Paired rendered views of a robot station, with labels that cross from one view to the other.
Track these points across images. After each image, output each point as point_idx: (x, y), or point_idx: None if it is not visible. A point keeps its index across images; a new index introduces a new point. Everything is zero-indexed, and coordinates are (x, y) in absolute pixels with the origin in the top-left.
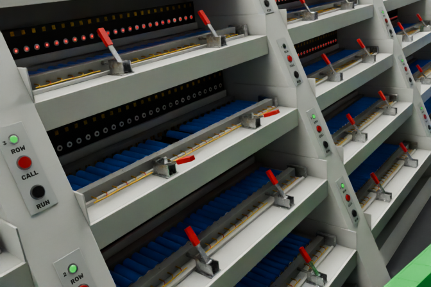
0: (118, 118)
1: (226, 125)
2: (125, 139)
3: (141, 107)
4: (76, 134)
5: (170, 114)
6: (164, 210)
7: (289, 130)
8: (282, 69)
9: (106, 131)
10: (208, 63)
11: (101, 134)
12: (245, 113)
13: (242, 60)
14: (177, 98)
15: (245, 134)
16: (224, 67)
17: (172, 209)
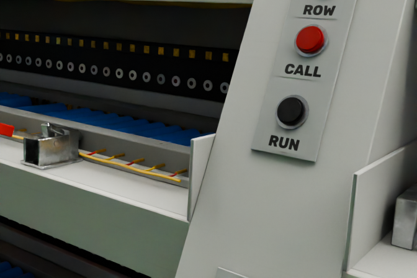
0: (46, 52)
1: (40, 128)
2: (41, 88)
3: (80, 53)
4: (0, 46)
5: (121, 92)
6: (7, 223)
7: (133, 268)
8: (239, 64)
9: (28, 62)
10: None
11: (23, 64)
12: (99, 137)
13: None
14: (149, 71)
15: (0, 156)
16: None
17: (12, 232)
